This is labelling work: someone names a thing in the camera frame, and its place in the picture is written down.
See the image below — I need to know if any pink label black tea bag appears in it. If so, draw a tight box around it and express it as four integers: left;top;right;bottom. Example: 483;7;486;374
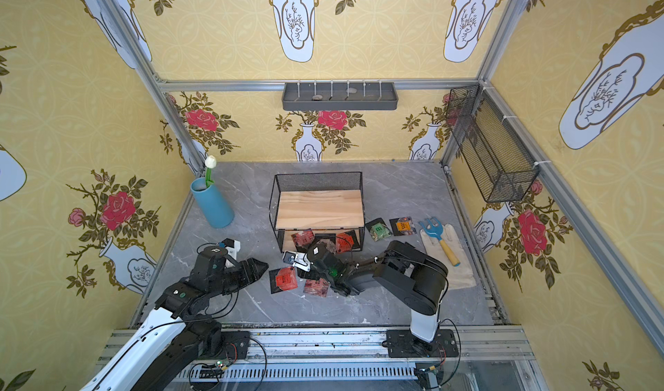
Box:
304;279;330;298

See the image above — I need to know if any red label tea bag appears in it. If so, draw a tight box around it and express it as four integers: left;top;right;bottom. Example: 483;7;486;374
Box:
269;266;298;294

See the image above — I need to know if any green label tea bag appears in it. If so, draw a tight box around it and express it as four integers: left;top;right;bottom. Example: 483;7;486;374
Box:
365;218;393;242

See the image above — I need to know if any orange label tea bag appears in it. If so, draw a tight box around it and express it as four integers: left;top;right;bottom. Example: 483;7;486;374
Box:
389;216;417;236

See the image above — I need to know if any red tea bag shelf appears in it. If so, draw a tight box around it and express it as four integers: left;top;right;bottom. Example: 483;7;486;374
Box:
335;232;356;254

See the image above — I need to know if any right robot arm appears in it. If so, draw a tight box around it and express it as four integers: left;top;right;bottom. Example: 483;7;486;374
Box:
284;240;458;358

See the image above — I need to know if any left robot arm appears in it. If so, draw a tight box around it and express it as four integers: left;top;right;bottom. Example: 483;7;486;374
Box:
83;243;269;390

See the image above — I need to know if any blue vase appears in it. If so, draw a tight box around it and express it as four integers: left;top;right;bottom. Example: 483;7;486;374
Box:
190;178;234;228

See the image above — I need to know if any white tulip flower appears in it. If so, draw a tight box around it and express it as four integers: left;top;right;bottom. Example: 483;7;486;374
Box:
204;155;217;188

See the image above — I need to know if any blue garden hand rake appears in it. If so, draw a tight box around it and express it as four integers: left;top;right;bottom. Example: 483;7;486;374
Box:
418;217;460;266

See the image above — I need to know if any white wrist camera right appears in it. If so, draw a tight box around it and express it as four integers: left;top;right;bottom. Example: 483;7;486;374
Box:
283;251;311;273

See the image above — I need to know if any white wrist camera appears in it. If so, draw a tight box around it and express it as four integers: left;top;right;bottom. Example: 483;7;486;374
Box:
283;251;311;273
218;238;240;260

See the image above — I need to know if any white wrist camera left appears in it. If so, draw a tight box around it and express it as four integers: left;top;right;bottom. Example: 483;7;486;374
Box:
218;238;240;260

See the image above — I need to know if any black wire mesh shelf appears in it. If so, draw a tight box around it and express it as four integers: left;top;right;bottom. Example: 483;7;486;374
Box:
269;171;366;252

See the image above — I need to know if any grey wall rack tray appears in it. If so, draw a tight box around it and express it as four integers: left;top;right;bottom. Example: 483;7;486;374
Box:
282;81;399;112

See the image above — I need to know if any black wire wall basket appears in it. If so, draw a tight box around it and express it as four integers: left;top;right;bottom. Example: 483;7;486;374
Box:
447;85;540;203

